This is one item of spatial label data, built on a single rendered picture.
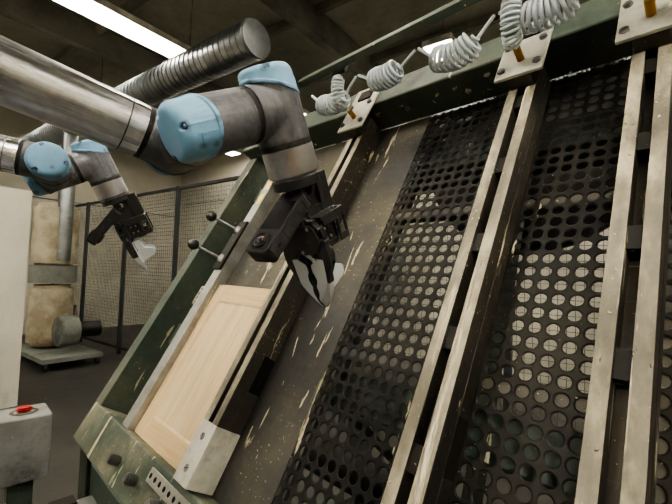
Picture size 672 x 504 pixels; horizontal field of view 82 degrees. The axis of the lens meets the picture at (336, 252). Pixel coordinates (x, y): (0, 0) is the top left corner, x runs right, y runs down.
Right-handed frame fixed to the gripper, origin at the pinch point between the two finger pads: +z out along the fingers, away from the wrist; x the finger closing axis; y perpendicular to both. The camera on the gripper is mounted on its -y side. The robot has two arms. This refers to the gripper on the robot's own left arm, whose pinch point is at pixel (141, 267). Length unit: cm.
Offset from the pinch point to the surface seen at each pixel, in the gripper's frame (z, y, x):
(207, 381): 31.2, 4.3, -19.3
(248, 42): -93, 116, 242
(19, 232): -5, -134, 334
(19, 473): 40, -52, -2
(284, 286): 12.1, 31.5, -28.0
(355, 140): -13, 72, -4
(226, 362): 28.0, 10.8, -20.5
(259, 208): 1.0, 40.5, 23.7
